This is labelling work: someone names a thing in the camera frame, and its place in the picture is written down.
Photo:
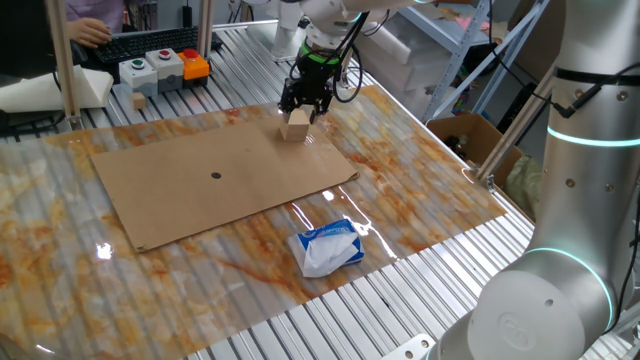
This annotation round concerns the grey metal shelf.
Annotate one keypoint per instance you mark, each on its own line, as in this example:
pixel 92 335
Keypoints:
pixel 455 62

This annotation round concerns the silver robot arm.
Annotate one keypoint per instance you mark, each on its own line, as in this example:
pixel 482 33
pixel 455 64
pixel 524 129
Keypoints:
pixel 590 200

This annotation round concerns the brown cardboard sheet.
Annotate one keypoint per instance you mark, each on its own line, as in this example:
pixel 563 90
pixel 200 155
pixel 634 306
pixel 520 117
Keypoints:
pixel 200 200

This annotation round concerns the black keyboard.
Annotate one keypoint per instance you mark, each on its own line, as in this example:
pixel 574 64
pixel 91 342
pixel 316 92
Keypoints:
pixel 150 42

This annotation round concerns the orange emergency stop box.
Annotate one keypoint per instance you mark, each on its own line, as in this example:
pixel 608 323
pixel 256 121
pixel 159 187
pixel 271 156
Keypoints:
pixel 194 67

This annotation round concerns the short aluminium post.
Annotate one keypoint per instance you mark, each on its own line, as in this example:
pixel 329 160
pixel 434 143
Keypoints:
pixel 345 67

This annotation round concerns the olive green bag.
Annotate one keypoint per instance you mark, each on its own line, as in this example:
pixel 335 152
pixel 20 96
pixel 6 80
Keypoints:
pixel 525 187

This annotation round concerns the large light wooden block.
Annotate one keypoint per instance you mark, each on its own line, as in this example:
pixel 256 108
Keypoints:
pixel 295 130

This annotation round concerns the grey box green button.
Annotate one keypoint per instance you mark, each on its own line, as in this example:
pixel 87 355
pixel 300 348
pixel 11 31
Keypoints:
pixel 137 75

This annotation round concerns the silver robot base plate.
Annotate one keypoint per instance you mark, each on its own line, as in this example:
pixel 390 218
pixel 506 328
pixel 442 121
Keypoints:
pixel 410 350

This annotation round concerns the person hand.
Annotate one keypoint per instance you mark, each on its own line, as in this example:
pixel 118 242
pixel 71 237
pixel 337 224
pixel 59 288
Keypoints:
pixel 90 32

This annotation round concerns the grey box red button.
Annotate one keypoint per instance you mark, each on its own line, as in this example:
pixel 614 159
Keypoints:
pixel 165 67

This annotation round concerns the small wooden cube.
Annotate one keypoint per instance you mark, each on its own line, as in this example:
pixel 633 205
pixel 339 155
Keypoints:
pixel 138 101

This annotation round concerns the marble pattern plastic sheet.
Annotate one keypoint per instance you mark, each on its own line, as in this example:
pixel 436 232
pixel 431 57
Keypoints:
pixel 150 300

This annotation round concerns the slanted aluminium frame post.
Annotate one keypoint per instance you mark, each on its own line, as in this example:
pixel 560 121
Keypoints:
pixel 515 130

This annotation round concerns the forearm in purple sleeve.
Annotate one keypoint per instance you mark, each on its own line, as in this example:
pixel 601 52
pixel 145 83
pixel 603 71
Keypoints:
pixel 95 9

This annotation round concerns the blue white tissue pack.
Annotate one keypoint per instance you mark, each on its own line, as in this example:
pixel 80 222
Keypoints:
pixel 325 250

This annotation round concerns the black monitor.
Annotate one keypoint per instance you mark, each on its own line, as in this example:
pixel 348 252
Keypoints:
pixel 25 35

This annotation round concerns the open cardboard box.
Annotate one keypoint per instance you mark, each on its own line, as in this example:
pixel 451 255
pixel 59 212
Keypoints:
pixel 475 135

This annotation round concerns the tan upright frame post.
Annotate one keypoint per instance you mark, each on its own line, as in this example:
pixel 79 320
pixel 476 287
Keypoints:
pixel 62 60
pixel 206 25

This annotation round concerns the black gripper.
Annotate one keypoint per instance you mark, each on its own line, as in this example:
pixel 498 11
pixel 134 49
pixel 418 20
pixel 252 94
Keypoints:
pixel 312 82

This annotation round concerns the white foam boxes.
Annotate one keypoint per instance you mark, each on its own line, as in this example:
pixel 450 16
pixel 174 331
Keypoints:
pixel 400 55

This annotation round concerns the white foam piece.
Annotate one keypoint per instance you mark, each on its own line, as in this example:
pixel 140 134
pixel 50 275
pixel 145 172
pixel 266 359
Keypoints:
pixel 30 92

